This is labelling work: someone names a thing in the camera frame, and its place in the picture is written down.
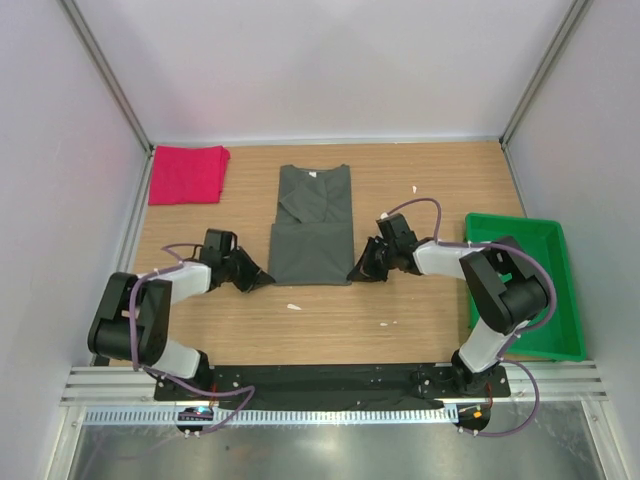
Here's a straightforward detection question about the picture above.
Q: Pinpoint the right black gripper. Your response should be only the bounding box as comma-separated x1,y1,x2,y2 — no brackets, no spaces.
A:
349,237,397,283

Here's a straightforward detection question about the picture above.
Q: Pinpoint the grey t shirt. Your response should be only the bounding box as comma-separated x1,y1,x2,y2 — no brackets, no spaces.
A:
268,165,355,286

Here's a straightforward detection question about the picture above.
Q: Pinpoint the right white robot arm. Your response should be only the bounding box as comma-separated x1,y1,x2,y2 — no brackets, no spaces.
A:
347,214,557,396

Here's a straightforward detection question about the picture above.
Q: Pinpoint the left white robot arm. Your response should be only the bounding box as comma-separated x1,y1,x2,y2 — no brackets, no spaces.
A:
87,229,275,400

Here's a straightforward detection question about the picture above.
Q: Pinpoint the folded pink t shirt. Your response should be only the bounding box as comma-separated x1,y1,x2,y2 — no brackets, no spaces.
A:
148,146,231,206

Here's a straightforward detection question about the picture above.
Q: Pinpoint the green plastic tray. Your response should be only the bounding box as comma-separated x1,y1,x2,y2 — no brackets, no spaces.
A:
465,213,587,362

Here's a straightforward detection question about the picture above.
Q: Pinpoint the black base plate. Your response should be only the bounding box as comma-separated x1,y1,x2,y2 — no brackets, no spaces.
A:
153,362,512,412

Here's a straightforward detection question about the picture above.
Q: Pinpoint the white slotted cable duct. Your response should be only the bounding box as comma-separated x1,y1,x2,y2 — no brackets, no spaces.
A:
83,405,458,427

